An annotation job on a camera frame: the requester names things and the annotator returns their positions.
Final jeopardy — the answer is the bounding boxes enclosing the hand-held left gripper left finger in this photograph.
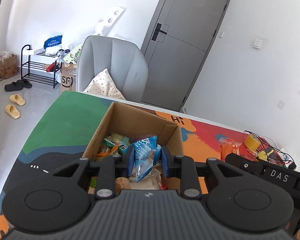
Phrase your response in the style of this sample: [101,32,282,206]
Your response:
[52,146,136,201]

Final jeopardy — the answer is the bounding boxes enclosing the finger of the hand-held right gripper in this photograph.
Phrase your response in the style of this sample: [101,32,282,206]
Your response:
[225,153,265,177]

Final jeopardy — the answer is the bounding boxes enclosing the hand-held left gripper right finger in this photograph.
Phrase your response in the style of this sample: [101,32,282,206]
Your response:
[161,145,243,201]

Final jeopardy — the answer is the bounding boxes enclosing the blue snack packet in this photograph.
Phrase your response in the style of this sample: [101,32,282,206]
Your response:
[131,135,162,183]

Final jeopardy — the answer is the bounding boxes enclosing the pile of snack packets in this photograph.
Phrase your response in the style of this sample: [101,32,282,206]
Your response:
[89,132,169,195]

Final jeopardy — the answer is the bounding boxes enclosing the orange snack packet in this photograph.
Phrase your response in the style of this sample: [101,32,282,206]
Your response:
[219,137,242,159]

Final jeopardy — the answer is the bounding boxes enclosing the yellow tape roll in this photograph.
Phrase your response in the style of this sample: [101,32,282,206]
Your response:
[244,133,262,152]

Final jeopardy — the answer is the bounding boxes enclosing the colourful printed table mat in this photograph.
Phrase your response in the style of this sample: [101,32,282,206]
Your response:
[0,91,294,240]

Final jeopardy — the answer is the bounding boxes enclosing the white dotted pillow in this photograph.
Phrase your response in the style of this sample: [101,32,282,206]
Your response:
[83,68,126,100]

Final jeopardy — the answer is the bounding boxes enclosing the SF cardboard box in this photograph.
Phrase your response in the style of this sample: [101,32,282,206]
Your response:
[60,62,78,94]

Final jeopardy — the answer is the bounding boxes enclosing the grey upholstered chair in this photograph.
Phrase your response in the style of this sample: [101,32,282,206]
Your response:
[76,35,149,103]

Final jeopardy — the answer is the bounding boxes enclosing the grey door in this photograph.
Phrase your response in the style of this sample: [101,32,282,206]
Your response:
[139,0,233,112]

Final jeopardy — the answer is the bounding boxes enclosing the green yellow printed cushion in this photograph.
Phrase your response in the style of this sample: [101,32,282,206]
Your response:
[63,44,83,64]

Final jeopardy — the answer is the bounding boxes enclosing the clear plastic bag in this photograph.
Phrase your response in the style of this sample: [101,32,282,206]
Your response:
[56,49,70,62]

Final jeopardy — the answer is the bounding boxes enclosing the yellow slipper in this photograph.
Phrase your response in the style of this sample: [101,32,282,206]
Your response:
[9,94,26,106]
[5,104,21,119]

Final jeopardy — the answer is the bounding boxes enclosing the black metal shoe rack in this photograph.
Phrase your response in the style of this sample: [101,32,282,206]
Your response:
[21,44,63,89]

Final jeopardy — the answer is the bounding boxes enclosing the dark slipper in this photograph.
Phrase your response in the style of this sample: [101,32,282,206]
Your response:
[16,79,32,88]
[4,82,24,92]

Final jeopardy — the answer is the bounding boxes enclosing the white foam board with holes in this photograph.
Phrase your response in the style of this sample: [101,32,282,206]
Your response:
[94,5,127,37]

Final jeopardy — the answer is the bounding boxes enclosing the blue and white plastic bag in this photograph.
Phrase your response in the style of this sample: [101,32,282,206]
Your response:
[44,35,63,51]

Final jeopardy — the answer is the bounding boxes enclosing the small brown cardboard box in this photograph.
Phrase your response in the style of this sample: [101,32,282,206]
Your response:
[0,51,18,80]

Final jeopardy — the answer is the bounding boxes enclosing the black cables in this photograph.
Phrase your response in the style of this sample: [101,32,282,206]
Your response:
[244,130,297,169]

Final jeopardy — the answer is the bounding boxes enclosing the black door handle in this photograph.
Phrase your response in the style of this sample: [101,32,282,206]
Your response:
[151,23,168,41]

